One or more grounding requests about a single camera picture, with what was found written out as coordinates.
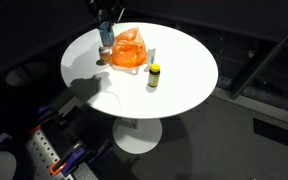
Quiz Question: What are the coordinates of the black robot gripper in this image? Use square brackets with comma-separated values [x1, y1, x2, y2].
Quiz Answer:
[89, 0, 126, 34]

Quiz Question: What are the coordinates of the orange plastic bag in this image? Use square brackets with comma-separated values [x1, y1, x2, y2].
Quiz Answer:
[109, 27, 149, 76]

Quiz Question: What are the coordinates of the white tube container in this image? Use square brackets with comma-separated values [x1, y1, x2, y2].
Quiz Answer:
[146, 46, 157, 69]

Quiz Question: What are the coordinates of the amber bottle with white cap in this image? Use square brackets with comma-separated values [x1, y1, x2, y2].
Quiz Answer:
[98, 45, 112, 64]

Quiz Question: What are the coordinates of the dark bottle with yellow cap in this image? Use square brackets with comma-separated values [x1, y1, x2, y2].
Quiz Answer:
[147, 63, 161, 89]

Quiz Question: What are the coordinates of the black clamp with orange tip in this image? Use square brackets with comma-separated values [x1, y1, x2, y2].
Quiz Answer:
[25, 114, 65, 135]

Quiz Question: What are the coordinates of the perforated metal plate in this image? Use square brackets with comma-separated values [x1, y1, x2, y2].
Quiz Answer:
[23, 129, 74, 180]

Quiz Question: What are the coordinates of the black diagonal pole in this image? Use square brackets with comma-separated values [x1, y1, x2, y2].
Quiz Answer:
[229, 14, 288, 101]

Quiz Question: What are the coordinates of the round white pedestal table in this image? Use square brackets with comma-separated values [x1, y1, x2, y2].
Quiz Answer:
[60, 21, 219, 155]

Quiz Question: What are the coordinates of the purple clamp with orange handle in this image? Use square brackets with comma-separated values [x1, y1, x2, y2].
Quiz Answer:
[49, 141, 87, 176]

